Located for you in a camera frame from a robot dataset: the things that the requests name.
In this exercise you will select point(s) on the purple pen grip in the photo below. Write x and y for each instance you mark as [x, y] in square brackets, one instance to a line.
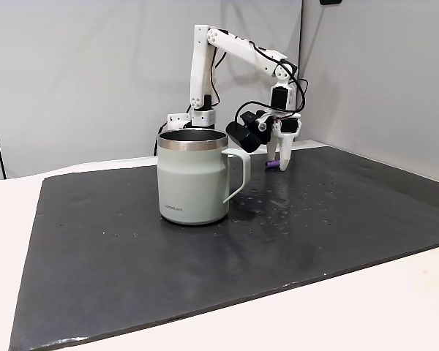
[272, 165]

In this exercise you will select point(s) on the pale green steel mug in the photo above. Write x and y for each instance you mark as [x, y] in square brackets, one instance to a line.
[190, 183]

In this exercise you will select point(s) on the black rubber mat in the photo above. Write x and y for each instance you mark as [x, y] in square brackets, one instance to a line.
[131, 274]

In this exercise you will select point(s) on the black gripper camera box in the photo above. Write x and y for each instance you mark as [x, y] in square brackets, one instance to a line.
[247, 139]

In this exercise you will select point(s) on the small black wall fixture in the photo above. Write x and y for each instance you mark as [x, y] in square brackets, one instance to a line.
[330, 1]

